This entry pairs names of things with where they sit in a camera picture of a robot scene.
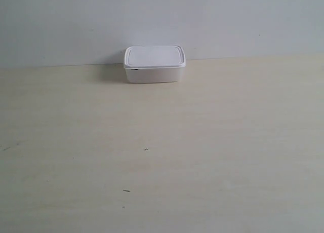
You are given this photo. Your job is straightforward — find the white lidded plastic container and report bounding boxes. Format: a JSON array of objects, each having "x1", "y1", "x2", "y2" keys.
[{"x1": 124, "y1": 45, "x2": 186, "y2": 84}]

